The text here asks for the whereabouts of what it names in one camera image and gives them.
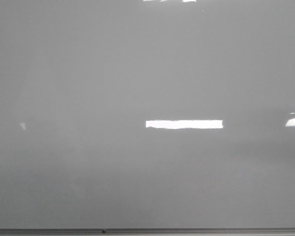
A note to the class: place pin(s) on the white whiteboard with metal frame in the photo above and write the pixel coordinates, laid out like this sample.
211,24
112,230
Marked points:
147,116

